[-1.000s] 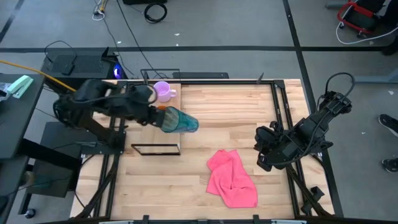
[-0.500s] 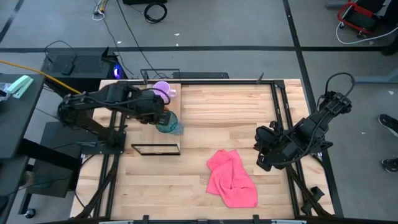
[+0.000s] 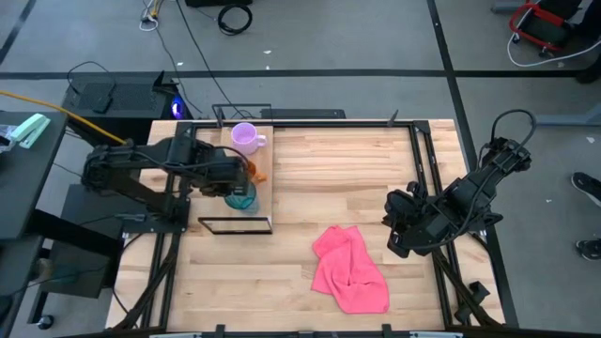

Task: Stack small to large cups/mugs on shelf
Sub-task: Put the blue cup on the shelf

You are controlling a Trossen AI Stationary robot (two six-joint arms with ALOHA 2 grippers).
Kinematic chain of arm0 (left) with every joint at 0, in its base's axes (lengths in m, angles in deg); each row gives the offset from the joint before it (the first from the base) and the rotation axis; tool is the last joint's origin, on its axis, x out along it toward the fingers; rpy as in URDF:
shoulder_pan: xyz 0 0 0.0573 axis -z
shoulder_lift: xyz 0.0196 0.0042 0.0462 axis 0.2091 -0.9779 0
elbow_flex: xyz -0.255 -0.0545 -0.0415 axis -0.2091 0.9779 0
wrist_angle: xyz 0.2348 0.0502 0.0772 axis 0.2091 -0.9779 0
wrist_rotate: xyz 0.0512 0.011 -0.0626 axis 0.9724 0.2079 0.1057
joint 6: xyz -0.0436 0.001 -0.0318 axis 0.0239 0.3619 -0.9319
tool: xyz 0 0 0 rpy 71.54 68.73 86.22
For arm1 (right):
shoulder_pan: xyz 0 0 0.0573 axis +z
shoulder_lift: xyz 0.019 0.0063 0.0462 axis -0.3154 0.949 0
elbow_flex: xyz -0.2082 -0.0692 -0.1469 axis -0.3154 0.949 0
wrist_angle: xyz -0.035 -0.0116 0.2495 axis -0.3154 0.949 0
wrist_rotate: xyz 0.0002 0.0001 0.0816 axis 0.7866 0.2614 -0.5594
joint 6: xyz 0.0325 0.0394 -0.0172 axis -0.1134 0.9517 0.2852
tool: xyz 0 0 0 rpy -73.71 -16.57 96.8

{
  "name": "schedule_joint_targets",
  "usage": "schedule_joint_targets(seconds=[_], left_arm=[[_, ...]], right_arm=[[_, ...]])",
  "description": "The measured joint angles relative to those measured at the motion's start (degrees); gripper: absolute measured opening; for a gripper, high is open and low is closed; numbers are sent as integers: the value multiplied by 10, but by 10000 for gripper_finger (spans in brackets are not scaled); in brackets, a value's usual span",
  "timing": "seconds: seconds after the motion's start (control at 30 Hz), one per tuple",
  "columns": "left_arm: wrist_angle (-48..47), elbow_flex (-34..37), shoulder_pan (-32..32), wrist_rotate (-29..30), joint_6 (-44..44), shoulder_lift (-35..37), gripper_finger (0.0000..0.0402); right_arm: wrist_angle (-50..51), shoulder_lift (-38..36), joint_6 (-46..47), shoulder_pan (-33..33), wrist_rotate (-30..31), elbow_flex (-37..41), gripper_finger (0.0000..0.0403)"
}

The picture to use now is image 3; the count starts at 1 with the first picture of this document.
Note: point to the black desk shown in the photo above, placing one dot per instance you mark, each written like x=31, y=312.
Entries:
x=23, y=188

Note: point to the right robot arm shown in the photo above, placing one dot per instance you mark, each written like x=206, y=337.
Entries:
x=488, y=183

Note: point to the black computer tower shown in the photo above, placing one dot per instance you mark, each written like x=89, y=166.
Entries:
x=131, y=101

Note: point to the red cart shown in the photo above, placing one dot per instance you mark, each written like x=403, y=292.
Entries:
x=540, y=28

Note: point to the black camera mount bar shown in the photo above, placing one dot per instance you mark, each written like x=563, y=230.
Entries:
x=300, y=113

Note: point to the person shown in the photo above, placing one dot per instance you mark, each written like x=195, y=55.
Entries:
x=587, y=185
x=589, y=70

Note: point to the teal ribbed cup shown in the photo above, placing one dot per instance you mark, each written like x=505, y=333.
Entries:
x=244, y=204

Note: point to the pink cloth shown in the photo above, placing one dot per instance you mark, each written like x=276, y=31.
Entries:
x=349, y=272

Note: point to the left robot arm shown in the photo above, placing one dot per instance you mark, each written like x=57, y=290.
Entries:
x=122, y=159

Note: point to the orange mug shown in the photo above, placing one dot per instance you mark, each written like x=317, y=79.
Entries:
x=258, y=173

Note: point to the black stand base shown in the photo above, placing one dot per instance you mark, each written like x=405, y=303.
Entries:
x=80, y=263

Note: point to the black caster wheel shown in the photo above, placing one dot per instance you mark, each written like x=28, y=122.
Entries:
x=45, y=322

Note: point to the grey desk foot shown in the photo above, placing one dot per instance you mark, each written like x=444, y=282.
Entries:
x=563, y=119

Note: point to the black table frame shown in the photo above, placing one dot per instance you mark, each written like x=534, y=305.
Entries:
x=444, y=300

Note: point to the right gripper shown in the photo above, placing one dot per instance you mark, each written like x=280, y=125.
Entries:
x=425, y=223

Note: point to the clear plastic packet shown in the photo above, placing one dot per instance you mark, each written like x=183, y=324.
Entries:
x=4, y=138

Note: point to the small black device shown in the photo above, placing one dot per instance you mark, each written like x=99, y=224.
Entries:
x=102, y=104

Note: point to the light purple mug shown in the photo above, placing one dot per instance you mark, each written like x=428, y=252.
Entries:
x=244, y=137

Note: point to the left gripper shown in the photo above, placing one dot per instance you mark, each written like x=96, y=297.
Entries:
x=225, y=173

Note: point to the mint green stapler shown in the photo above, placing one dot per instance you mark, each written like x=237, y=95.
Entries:
x=30, y=130

